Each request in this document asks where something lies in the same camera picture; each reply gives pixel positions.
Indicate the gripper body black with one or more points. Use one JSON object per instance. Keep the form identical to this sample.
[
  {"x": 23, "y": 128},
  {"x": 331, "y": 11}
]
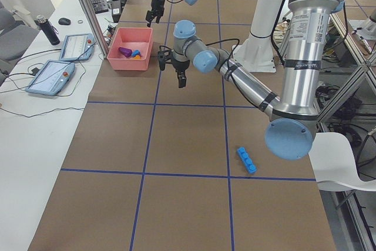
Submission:
[
  {"x": 157, "y": 5},
  {"x": 180, "y": 65}
]

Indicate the small blue block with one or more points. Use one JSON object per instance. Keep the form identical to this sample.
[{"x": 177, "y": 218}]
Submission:
[{"x": 135, "y": 53}]

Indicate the purple block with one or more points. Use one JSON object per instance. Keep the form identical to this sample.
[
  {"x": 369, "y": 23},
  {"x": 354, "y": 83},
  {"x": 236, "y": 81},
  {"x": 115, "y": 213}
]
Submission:
[{"x": 125, "y": 51}]

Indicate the pink plastic box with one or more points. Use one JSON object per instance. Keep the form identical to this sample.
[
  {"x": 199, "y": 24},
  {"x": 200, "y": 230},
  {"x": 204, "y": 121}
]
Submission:
[{"x": 132, "y": 38}]

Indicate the black keyboard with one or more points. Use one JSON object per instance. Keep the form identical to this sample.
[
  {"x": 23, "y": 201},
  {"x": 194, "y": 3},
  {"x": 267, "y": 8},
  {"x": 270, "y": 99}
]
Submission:
[{"x": 99, "y": 6}]

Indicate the far teach pendant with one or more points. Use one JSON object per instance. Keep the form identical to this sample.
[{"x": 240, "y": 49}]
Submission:
[{"x": 78, "y": 47}]

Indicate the teach pendant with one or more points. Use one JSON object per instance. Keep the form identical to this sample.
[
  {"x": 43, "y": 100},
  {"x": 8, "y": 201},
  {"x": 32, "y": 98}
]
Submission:
[
  {"x": 78, "y": 47},
  {"x": 51, "y": 78}
]

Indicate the black computer mouse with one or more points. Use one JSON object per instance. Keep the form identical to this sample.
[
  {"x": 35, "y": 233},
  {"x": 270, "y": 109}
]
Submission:
[{"x": 64, "y": 21}]

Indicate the black water bottle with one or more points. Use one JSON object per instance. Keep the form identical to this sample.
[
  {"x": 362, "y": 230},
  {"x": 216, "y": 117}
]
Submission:
[{"x": 48, "y": 30}]

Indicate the long blue block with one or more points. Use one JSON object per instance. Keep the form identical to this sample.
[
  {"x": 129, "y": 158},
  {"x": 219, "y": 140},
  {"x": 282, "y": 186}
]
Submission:
[{"x": 246, "y": 160}]

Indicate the near teach pendant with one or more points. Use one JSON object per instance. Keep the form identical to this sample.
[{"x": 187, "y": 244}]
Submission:
[{"x": 51, "y": 78}]

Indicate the white chair seat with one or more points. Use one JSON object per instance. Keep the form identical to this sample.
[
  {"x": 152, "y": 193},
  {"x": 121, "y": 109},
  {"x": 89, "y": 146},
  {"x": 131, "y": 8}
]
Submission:
[{"x": 333, "y": 163}]

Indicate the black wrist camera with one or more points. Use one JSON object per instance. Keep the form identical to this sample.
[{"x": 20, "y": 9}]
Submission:
[{"x": 164, "y": 56}]

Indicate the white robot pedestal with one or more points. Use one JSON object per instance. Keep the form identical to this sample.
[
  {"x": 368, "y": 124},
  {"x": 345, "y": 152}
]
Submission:
[{"x": 256, "y": 52}]

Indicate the aluminium frame post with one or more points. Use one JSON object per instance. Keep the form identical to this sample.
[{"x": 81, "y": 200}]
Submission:
[{"x": 95, "y": 27}]

